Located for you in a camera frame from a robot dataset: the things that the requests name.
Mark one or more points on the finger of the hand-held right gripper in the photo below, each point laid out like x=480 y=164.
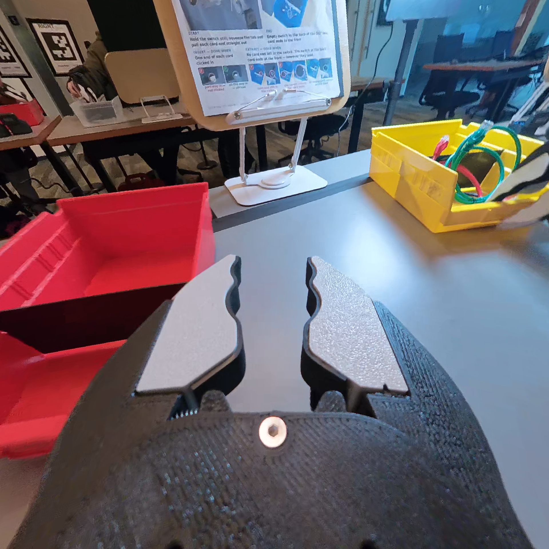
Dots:
x=532 y=178
x=529 y=212

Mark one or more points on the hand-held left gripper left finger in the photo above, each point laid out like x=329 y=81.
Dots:
x=193 y=334

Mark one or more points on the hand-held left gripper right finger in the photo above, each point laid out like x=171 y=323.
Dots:
x=356 y=339

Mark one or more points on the yellow plastic bin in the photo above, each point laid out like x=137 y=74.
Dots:
x=407 y=180

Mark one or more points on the red plastic bin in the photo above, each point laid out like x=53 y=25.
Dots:
x=107 y=240

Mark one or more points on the black office chair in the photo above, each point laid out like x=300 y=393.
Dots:
x=450 y=73

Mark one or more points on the clear plastic container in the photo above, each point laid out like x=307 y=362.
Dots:
x=96 y=111

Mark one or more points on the instruction sheet stand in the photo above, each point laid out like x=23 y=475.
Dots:
x=257 y=43
x=141 y=75

